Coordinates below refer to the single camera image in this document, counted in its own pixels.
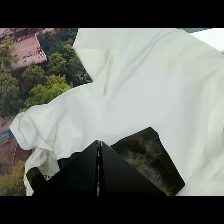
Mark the white garment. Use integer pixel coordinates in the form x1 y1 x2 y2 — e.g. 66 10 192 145
9 27 224 197

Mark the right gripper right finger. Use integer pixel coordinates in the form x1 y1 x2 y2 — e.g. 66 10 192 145
98 140 167 197

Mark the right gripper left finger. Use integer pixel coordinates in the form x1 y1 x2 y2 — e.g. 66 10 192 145
32 140 100 197

